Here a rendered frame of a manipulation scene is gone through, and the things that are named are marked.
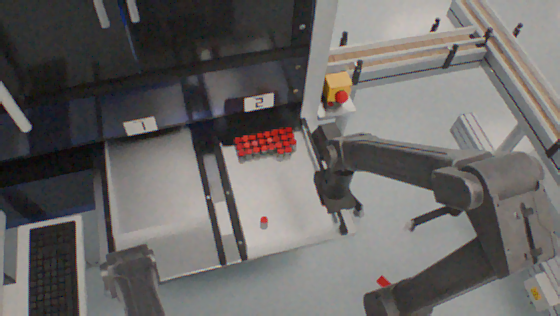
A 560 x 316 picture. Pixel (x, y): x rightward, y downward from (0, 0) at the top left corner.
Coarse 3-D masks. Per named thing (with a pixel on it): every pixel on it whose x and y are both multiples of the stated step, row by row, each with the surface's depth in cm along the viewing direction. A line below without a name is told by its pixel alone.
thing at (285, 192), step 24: (240, 168) 135; (264, 168) 135; (288, 168) 135; (312, 168) 135; (240, 192) 130; (264, 192) 131; (288, 192) 131; (312, 192) 131; (240, 216) 123; (288, 216) 127; (312, 216) 127; (336, 216) 124; (264, 240) 123; (288, 240) 123
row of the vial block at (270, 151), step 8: (272, 144) 134; (280, 144) 134; (288, 144) 134; (240, 152) 132; (248, 152) 132; (256, 152) 132; (264, 152) 133; (272, 152) 134; (240, 160) 134; (248, 160) 135; (256, 160) 136
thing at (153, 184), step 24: (120, 144) 138; (144, 144) 138; (168, 144) 138; (120, 168) 133; (144, 168) 134; (168, 168) 134; (192, 168) 134; (120, 192) 129; (144, 192) 129; (168, 192) 130; (192, 192) 130; (120, 216) 125; (144, 216) 126; (168, 216) 126; (192, 216) 126
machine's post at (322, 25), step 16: (320, 0) 103; (336, 0) 105; (320, 16) 108; (320, 32) 113; (320, 48) 118; (320, 64) 123; (304, 80) 128; (320, 80) 129; (304, 96) 134; (320, 96) 135; (304, 112) 140
